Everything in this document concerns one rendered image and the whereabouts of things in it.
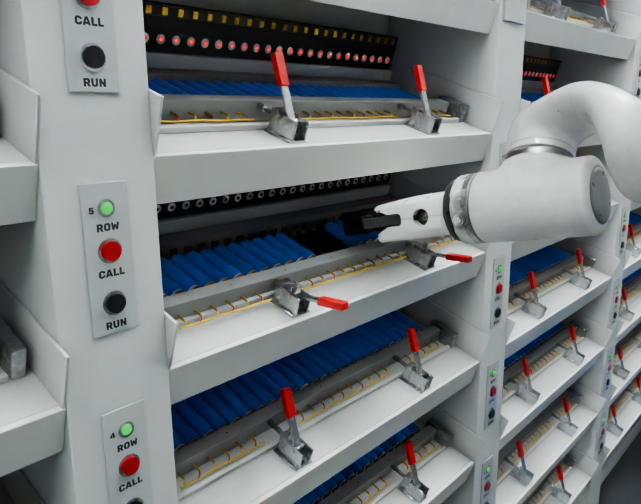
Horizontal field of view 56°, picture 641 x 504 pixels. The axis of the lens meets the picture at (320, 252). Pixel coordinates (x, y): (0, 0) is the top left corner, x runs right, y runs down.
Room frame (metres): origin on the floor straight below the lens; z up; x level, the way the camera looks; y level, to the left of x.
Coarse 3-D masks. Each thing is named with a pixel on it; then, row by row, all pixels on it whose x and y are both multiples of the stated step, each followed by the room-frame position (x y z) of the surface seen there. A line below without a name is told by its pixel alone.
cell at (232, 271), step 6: (204, 252) 0.70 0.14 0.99; (210, 252) 0.70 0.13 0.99; (204, 258) 0.69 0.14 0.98; (210, 258) 0.69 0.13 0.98; (216, 258) 0.69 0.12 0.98; (222, 258) 0.69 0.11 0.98; (216, 264) 0.68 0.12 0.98; (222, 264) 0.68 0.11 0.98; (228, 264) 0.68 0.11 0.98; (222, 270) 0.67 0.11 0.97; (228, 270) 0.67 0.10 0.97; (234, 270) 0.67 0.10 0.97; (228, 276) 0.66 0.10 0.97; (234, 276) 0.66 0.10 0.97
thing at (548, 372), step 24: (576, 312) 1.52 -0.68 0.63; (552, 336) 1.43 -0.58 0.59; (576, 336) 1.50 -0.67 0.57; (600, 336) 1.48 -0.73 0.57; (504, 360) 1.26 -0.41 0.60; (528, 360) 1.28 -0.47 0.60; (552, 360) 1.34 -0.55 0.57; (576, 360) 1.36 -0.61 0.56; (504, 384) 1.19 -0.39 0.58; (528, 384) 1.17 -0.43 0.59; (552, 384) 1.25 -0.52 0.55; (504, 408) 1.12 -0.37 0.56; (528, 408) 1.14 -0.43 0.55; (504, 432) 1.05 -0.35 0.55
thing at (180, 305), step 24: (408, 240) 0.87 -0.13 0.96; (432, 240) 0.92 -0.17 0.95; (456, 240) 0.95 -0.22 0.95; (288, 264) 0.70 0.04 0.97; (312, 264) 0.72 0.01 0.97; (336, 264) 0.75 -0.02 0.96; (216, 288) 0.61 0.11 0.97; (240, 288) 0.63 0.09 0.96; (264, 288) 0.66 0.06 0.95; (168, 312) 0.56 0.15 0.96; (192, 312) 0.59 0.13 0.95
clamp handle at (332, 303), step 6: (294, 288) 0.64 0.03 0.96; (300, 288) 0.65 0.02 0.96; (294, 294) 0.64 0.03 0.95; (300, 294) 0.64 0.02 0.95; (306, 294) 0.64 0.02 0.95; (306, 300) 0.63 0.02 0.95; (312, 300) 0.62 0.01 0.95; (318, 300) 0.62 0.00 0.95; (324, 300) 0.61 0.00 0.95; (330, 300) 0.61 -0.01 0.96; (336, 300) 0.61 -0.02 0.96; (342, 300) 0.61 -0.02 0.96; (324, 306) 0.61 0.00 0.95; (330, 306) 0.61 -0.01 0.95; (336, 306) 0.60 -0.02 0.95; (342, 306) 0.60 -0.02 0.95; (348, 306) 0.60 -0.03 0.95
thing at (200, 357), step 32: (352, 192) 0.97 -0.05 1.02; (384, 192) 1.04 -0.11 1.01; (416, 192) 1.04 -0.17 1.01; (160, 224) 0.70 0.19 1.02; (192, 224) 0.74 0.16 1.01; (480, 256) 0.94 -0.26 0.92; (320, 288) 0.71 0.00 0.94; (352, 288) 0.73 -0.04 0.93; (384, 288) 0.75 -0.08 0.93; (416, 288) 0.81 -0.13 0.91; (224, 320) 0.60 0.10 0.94; (256, 320) 0.61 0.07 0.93; (288, 320) 0.63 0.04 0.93; (320, 320) 0.66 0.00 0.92; (352, 320) 0.71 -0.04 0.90; (192, 352) 0.54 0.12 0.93; (224, 352) 0.55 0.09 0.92; (256, 352) 0.59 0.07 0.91; (288, 352) 0.63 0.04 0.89; (192, 384) 0.53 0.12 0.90
